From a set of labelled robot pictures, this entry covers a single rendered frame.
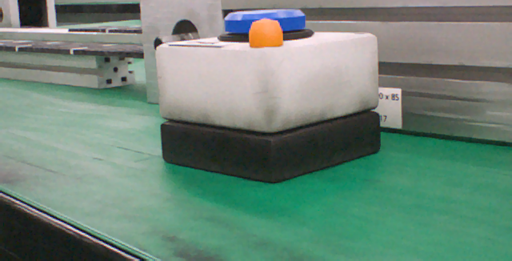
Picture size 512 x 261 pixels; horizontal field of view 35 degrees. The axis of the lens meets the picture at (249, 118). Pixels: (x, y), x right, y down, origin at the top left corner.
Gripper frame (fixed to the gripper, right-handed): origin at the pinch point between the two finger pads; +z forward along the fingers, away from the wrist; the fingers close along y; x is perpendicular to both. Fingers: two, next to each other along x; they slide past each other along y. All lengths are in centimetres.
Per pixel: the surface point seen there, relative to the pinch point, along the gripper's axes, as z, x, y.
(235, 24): -2.3, -16.6, -34.0
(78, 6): 6, 313, 165
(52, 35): 2, 55, -2
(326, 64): -0.4, -20.5, -32.2
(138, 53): 1.1, 8.5, -21.5
